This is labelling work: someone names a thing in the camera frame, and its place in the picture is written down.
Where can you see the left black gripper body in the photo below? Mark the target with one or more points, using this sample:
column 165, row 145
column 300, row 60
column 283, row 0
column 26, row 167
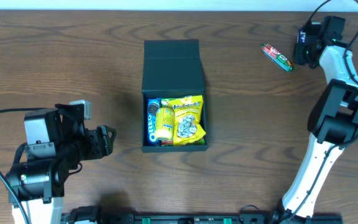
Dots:
column 92, row 143

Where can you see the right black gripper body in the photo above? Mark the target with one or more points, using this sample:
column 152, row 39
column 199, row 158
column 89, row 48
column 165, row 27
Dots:
column 301, row 54

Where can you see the red green snack bar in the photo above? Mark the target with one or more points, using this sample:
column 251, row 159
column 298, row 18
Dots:
column 277, row 57

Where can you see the blue Oreo cookie pack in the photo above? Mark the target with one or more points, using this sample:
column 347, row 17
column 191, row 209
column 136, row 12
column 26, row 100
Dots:
column 153, row 105

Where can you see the green Haribo gummy bag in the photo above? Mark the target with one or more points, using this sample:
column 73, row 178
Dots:
column 166, row 142

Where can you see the yellow Hacks candy bag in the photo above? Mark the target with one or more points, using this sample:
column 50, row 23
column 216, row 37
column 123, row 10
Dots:
column 188, row 121

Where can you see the black gift box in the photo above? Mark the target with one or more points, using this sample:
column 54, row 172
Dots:
column 172, row 69

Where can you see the dark blue chocolate bar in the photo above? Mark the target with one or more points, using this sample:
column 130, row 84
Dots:
column 301, row 37

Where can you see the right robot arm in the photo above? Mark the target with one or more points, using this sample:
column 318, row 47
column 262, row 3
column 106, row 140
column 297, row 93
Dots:
column 332, row 123

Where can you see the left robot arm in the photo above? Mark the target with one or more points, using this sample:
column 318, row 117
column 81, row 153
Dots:
column 57, row 143

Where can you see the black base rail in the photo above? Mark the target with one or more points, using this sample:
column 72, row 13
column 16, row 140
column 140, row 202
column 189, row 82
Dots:
column 93, row 214

